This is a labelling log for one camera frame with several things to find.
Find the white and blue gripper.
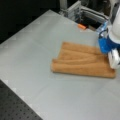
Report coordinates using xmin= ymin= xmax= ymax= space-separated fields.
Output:
xmin=98 ymin=31 xmax=120 ymax=69

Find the tan terry cloth towel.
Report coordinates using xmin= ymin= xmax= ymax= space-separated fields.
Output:
xmin=51 ymin=42 xmax=116 ymax=78

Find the orange clamp near arm base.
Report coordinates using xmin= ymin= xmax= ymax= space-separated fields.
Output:
xmin=78 ymin=24 xmax=86 ymax=29

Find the black perforated optical breadboard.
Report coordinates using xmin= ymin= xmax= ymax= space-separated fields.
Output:
xmin=0 ymin=80 xmax=43 ymax=120

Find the aluminium frame rail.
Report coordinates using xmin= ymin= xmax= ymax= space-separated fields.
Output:
xmin=59 ymin=0 xmax=108 ymax=24

